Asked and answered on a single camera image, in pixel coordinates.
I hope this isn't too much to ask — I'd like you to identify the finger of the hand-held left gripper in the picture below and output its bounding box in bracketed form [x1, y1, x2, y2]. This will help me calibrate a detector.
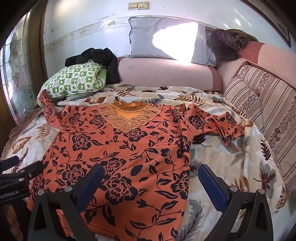
[0, 156, 44, 183]

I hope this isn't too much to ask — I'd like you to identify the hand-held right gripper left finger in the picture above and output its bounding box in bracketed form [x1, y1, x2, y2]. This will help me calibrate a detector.
[27, 164, 106, 241]

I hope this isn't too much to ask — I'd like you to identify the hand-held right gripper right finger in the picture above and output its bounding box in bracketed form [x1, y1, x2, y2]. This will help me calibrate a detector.
[198, 164, 281, 241]

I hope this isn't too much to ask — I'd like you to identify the orange floral shirt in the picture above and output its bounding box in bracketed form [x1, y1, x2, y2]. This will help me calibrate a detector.
[26, 89, 245, 241]

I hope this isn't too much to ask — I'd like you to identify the leaf print blanket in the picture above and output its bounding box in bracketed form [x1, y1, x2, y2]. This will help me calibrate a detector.
[0, 83, 287, 241]

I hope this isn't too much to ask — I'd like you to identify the striped floral cushion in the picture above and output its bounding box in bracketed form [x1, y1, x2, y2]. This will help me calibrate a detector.
[223, 61, 296, 193]

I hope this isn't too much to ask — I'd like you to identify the stained glass door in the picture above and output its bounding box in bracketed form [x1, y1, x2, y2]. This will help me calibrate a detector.
[0, 10, 41, 130]

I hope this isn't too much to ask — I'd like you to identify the green checkered pillow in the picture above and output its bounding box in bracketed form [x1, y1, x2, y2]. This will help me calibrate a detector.
[37, 59, 108, 108]

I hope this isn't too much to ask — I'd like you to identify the black garment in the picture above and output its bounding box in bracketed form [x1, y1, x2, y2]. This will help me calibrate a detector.
[65, 47, 121, 85]

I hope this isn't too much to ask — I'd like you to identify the pink quilted bolster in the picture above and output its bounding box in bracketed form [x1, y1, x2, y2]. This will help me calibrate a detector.
[116, 56, 223, 92]

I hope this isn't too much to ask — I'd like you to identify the pink sofa backrest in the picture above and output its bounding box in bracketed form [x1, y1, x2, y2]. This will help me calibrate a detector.
[238, 41, 296, 84]

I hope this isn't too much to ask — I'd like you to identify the dark furry cloth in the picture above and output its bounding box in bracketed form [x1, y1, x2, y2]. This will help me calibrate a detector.
[209, 28, 260, 62]

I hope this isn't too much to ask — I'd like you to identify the grey pillow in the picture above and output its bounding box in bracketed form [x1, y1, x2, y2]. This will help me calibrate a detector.
[128, 16, 217, 67]

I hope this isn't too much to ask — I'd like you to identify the beige wall switch plate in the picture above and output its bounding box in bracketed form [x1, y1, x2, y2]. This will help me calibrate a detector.
[128, 1, 150, 11]

